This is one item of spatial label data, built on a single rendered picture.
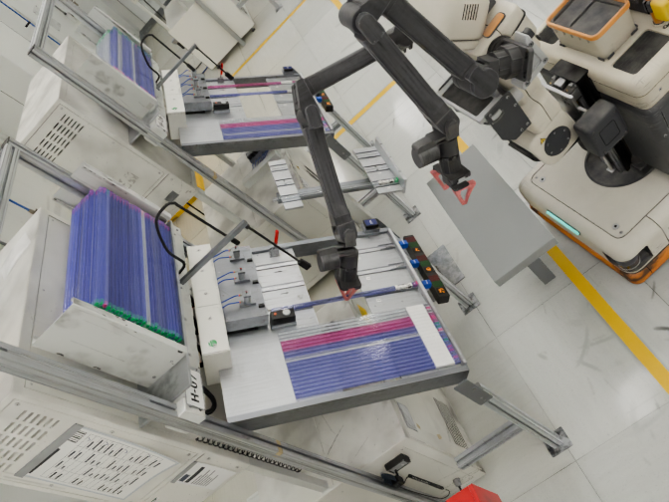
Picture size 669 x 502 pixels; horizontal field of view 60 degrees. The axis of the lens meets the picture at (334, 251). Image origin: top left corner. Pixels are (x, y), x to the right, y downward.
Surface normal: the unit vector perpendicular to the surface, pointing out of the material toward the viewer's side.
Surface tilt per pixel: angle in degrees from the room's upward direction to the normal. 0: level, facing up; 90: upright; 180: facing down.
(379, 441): 0
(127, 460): 93
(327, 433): 0
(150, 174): 90
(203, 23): 90
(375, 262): 43
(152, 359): 90
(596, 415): 0
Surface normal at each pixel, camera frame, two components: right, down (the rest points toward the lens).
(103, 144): 0.28, 0.63
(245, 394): 0.04, -0.76
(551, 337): -0.63, -0.45
